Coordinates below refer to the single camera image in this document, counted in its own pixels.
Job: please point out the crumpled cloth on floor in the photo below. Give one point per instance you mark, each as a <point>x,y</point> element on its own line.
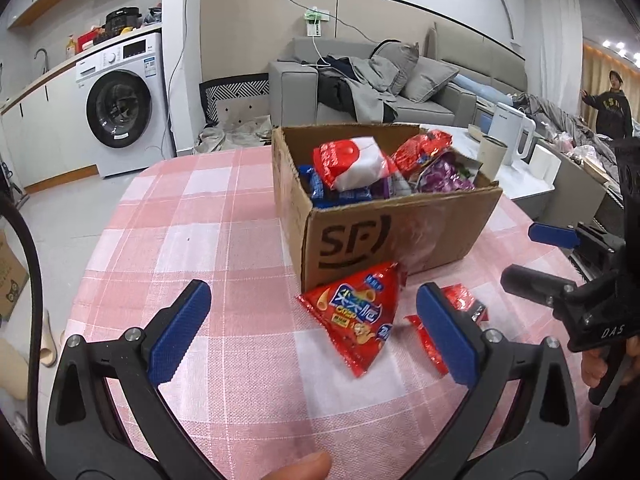
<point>230,135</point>

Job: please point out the green white power strip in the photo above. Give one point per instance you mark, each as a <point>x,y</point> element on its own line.
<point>315,20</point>

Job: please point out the grey sofa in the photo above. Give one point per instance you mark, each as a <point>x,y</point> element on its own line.
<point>290,95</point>

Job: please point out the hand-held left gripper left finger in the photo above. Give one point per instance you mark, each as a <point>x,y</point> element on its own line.
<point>180,330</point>

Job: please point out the person's left hand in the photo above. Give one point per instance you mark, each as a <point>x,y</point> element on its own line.
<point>300,467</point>

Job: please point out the beige cup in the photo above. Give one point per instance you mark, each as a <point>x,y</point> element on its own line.
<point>492,157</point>

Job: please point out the white kitchen cabinet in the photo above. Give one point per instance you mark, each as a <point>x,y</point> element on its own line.
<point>50,130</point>

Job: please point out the pink checked tablecloth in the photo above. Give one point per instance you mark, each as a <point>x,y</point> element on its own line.
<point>225,240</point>

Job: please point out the small red snack packet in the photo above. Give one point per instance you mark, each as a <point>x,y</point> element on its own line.
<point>460,297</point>

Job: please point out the red white snack packet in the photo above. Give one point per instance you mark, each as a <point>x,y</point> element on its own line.
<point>345,160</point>

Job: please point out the yellow bottle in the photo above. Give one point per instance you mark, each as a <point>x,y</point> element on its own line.
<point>70,47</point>

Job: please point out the grey storage box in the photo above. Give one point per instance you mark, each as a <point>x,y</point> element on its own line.
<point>575,190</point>

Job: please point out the red container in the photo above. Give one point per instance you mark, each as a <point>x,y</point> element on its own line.
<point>89,41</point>

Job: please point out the person's right forearm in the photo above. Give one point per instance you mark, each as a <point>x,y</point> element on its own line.
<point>620,435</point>

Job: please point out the brown cardboard box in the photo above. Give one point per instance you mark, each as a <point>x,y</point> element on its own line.
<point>350,240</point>

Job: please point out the green snack packet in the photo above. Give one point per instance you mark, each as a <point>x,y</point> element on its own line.
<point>467,167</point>

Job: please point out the white washing machine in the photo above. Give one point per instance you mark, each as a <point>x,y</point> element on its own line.
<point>125,110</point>

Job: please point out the beige curtain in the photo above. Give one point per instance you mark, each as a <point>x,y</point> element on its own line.
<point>595,75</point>

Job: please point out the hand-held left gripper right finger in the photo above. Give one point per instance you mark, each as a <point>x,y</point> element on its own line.
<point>445,335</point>

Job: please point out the metal faucet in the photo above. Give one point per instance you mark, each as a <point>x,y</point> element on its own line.
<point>42,57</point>

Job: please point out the black rice cooker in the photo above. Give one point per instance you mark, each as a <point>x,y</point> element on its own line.
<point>122,20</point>

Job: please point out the grey pillow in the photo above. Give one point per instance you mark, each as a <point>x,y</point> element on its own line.
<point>397,65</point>
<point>430,80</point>

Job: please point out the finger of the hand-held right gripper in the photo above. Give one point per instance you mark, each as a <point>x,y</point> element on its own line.
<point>550,235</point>
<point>530,282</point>

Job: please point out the white electric kettle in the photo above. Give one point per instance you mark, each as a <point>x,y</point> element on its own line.
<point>512,130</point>

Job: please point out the pile of clothes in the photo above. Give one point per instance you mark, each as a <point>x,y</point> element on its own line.
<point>355,85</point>

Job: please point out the flat red snack packet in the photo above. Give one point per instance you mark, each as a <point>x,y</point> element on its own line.
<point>427,345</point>

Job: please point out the person's right hand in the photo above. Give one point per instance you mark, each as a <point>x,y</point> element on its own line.
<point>632,360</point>

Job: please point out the white coffee table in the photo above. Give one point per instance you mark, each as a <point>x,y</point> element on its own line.
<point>520,180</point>

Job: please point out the grey crumpled clothes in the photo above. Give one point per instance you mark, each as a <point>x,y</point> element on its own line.
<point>560,120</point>

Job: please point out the printed cardboard box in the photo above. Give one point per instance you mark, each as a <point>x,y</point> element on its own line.
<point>12,275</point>

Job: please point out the red snack packet blue print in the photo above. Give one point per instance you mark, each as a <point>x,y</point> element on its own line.
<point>355,315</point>

